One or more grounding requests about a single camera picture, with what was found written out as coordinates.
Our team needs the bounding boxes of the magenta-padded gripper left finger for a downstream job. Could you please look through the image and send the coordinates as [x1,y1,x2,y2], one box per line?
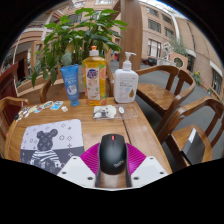
[57,142,103,189]

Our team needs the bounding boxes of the oval colourful sticker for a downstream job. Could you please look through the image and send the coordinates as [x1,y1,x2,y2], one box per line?
[42,100,54,110]
[33,104,45,115]

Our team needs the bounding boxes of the grey bear-print mouse pad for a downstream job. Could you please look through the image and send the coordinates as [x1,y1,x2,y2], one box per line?
[19,118,85,176]

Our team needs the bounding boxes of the white pump dispenser bottle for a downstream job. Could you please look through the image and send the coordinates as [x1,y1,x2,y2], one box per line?
[113,51,139,104]

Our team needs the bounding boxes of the green potted plant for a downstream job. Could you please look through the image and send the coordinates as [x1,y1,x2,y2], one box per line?
[28,8,129,88]

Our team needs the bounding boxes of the blue squeeze tube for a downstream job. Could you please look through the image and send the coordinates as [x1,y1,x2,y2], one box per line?
[60,64,81,107]

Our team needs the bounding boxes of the yellow dish soap bottle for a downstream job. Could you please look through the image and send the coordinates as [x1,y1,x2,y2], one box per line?
[82,45,108,107]

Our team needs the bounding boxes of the wooden armchair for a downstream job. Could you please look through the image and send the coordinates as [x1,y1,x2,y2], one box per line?
[157,96,224,171]
[135,64,197,135]
[39,78,84,104]
[0,96,30,158]

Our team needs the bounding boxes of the black computer mouse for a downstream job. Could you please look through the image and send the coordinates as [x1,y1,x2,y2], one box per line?
[98,133,128,176]

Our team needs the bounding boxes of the bunch of keys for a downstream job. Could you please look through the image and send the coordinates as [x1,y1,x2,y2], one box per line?
[13,106,32,122]

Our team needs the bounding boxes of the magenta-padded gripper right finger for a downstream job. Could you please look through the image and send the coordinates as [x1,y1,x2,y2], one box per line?
[124,142,169,189]

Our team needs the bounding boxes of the black grey notebook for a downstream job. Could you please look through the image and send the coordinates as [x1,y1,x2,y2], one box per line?
[182,128,205,166]

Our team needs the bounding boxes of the dark red wooden podium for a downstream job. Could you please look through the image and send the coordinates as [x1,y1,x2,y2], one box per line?
[0,61,20,100]

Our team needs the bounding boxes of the blue white sticker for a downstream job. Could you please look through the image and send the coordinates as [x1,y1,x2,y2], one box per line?
[49,100,64,111]

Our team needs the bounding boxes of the clear plastic bag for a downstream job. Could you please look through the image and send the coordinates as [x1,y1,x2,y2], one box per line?
[92,104,138,121]

